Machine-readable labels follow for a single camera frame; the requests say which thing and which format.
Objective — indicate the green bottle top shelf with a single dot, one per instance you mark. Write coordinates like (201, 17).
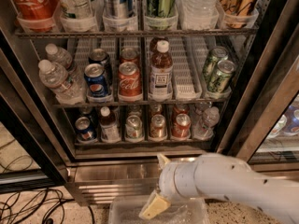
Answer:
(159, 13)

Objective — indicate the red coke can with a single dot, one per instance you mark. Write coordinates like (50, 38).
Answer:
(129, 55)
(181, 126)

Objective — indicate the green can middle rear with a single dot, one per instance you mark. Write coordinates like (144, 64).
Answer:
(215, 55)

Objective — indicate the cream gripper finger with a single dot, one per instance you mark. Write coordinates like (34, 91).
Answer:
(163, 160)
(155, 205)

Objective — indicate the green 7up can behind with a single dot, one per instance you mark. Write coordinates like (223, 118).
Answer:
(135, 110)

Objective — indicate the clear plastic bin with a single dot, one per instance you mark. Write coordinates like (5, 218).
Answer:
(125, 210)

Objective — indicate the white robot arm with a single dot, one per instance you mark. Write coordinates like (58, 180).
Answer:
(224, 178)

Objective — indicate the green 7up can front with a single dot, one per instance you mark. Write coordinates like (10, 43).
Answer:
(133, 127)

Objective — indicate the gold cans top shelf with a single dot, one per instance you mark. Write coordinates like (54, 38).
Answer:
(237, 12)

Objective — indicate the brown soda can bottom front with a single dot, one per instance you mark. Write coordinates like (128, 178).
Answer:
(157, 127)

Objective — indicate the large coca-cola bottle top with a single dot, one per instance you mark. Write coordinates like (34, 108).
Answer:
(39, 12)

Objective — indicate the red coca-cola can middle front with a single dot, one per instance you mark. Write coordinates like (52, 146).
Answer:
(129, 80)

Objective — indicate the clear water bottle bottom shelf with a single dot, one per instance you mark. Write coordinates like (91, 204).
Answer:
(204, 127)

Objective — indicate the green 7up can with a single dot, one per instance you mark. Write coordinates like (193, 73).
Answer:
(133, 127)
(135, 110)

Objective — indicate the clear water bottle middle front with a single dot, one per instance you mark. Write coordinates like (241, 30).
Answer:
(55, 77)

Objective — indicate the brown tea bottle shelf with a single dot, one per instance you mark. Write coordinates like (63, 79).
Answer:
(161, 66)
(109, 126)

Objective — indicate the blue pepsi can bottom shelf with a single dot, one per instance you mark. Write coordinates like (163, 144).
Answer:
(85, 130)

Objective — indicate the glass fridge door right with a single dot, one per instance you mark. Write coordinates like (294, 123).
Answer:
(266, 84)

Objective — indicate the blue pepsi can middle front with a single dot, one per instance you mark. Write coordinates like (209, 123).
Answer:
(94, 75)

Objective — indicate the brown tea bottle middle shelf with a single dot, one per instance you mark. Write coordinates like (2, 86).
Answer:
(161, 66)

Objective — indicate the silver blue can top shelf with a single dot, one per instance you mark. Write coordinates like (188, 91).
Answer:
(119, 9)

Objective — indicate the clear water bottle middle rear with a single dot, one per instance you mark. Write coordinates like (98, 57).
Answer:
(61, 56)

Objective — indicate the brown tea bottle bottom shelf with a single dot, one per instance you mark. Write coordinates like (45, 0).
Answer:
(109, 126)

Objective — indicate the clear bottle top shelf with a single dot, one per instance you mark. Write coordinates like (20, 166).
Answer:
(199, 14)

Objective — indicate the red coke can bottom front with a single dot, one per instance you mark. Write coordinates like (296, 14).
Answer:
(181, 126)

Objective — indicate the dark pepsi can middle rear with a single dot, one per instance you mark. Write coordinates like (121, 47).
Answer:
(101, 56)

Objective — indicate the red coke can middle rear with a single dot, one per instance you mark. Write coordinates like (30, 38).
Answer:
(129, 55)

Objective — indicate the green can middle front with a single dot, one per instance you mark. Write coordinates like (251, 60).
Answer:
(221, 76)

